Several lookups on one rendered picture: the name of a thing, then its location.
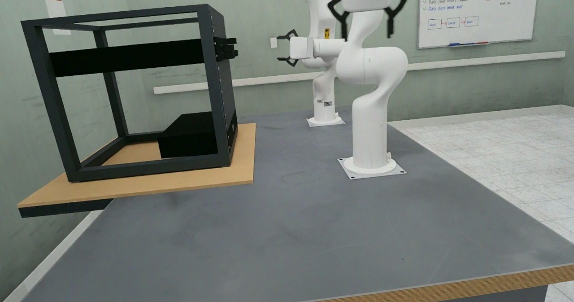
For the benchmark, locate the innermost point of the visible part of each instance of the tan flat wooden board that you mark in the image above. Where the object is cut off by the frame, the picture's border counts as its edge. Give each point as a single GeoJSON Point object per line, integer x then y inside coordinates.
{"type": "Point", "coordinates": [241, 171]}

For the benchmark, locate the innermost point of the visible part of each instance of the dark grey metal rack frame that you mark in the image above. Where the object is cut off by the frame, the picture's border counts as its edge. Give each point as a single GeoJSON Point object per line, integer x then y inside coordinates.
{"type": "Point", "coordinates": [190, 134]}

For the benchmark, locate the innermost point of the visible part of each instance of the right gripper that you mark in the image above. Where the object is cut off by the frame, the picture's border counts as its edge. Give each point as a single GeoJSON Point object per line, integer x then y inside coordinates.
{"type": "Point", "coordinates": [298, 48]}

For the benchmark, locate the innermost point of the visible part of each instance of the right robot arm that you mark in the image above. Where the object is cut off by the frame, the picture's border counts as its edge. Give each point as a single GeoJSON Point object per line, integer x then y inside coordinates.
{"type": "Point", "coordinates": [323, 50]}

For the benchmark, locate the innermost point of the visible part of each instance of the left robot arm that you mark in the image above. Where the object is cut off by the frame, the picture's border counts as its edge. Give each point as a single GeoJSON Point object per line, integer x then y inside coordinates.
{"type": "Point", "coordinates": [384, 66]}

